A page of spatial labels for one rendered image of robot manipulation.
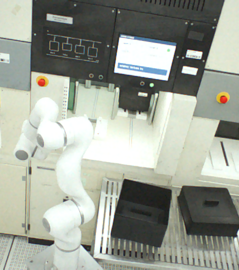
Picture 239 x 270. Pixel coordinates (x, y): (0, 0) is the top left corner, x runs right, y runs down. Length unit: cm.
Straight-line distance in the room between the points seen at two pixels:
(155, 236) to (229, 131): 109
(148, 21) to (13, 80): 77
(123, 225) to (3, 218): 109
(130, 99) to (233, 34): 99
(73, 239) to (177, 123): 85
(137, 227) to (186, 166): 57
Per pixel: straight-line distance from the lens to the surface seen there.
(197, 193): 241
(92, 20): 201
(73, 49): 208
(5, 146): 250
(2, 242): 311
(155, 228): 209
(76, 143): 156
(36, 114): 166
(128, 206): 234
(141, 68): 210
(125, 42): 204
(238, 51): 213
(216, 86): 217
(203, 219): 228
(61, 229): 170
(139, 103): 280
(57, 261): 194
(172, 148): 232
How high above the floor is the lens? 243
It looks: 36 degrees down
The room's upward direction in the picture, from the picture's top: 10 degrees clockwise
